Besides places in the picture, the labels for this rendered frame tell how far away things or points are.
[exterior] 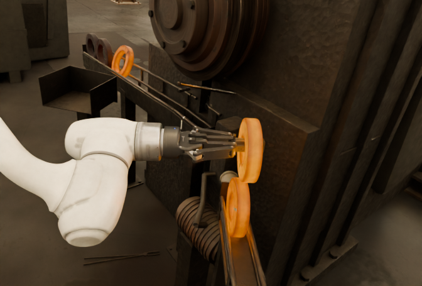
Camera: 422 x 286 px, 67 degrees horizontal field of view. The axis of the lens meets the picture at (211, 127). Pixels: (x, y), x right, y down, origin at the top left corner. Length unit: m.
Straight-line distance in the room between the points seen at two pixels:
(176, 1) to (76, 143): 0.52
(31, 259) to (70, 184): 1.13
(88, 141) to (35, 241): 1.14
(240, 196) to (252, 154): 0.15
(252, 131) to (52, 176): 0.40
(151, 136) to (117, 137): 0.07
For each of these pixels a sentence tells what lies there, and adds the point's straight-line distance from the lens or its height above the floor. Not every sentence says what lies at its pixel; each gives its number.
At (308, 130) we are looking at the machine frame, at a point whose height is 0.87.
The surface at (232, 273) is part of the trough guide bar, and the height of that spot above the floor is 0.70.
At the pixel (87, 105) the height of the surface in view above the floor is 0.60.
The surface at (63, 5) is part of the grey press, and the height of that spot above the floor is 0.59.
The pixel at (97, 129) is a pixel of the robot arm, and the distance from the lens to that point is 0.73.
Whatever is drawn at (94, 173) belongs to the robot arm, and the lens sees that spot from 0.64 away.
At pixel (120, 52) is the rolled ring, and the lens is 1.88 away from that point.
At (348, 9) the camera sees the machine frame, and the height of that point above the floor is 1.20.
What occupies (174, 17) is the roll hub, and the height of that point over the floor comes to 1.10.
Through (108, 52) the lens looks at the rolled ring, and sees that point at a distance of 1.93.
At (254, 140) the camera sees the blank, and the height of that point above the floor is 0.94.
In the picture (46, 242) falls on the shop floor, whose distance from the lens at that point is 1.79.
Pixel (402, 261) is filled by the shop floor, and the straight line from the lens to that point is 2.06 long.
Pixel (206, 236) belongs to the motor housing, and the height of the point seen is 0.52.
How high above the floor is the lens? 1.29
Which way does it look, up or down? 29 degrees down
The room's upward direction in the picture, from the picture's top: 8 degrees clockwise
